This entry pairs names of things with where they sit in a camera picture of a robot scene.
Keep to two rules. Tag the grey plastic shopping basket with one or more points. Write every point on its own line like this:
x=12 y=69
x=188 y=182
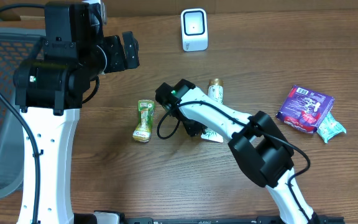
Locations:
x=15 y=46

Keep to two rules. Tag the green yellow snack pouch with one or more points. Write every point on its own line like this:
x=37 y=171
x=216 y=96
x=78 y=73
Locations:
x=143 y=130

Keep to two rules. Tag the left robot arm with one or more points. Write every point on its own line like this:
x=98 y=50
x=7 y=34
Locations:
x=49 y=94

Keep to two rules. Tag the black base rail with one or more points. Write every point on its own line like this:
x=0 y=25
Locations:
x=204 y=219

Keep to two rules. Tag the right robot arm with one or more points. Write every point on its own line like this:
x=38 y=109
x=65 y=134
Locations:
x=261 y=151

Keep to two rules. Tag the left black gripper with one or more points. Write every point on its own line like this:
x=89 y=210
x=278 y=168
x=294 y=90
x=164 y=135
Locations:
x=114 y=43

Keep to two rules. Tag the purple pad package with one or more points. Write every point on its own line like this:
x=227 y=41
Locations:
x=305 y=109

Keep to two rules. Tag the white barcode scanner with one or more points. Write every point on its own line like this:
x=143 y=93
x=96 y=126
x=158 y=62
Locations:
x=194 y=30

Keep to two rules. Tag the mint green snack packet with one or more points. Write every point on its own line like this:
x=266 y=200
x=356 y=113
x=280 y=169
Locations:
x=329 y=128

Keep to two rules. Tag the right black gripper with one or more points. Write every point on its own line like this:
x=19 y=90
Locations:
x=196 y=129

